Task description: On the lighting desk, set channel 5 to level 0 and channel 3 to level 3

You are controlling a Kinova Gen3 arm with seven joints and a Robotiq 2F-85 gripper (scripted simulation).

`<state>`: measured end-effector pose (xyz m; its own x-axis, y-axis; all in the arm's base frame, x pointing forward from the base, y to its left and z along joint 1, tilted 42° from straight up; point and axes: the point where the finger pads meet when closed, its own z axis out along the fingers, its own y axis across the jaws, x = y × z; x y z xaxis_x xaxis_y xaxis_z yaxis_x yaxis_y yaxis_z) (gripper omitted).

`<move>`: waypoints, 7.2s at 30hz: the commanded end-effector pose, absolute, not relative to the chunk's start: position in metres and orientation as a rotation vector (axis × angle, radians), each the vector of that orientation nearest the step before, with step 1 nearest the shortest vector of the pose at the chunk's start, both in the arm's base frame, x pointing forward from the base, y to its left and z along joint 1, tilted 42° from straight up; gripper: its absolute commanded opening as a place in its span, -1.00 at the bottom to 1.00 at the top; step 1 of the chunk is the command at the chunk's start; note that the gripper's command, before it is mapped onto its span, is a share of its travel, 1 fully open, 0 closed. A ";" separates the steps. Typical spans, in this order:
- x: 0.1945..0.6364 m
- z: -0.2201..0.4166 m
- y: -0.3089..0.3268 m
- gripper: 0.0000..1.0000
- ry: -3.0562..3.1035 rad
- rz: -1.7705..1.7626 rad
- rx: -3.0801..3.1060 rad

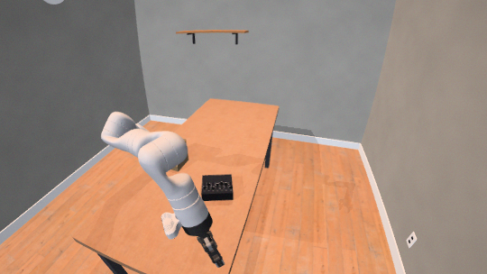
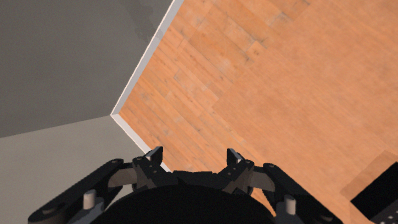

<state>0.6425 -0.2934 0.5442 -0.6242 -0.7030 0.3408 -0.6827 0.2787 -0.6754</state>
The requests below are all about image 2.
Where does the black lighting desk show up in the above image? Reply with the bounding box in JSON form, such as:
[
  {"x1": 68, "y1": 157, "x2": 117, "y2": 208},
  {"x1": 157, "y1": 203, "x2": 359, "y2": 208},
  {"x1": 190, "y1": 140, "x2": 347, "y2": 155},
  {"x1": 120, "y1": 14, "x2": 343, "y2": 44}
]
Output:
[{"x1": 351, "y1": 161, "x2": 398, "y2": 224}]

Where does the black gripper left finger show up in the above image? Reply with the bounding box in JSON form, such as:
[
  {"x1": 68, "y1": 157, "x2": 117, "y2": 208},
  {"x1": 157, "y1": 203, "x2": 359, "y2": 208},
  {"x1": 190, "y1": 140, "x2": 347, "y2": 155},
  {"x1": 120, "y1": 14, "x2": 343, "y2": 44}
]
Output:
[{"x1": 28, "y1": 146, "x2": 178, "y2": 224}]

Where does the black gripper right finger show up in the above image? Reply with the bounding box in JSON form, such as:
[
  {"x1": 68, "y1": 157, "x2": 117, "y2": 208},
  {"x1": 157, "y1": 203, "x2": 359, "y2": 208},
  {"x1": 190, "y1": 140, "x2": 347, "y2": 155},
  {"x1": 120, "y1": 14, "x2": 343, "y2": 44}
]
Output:
[{"x1": 204, "y1": 148, "x2": 344, "y2": 224}]

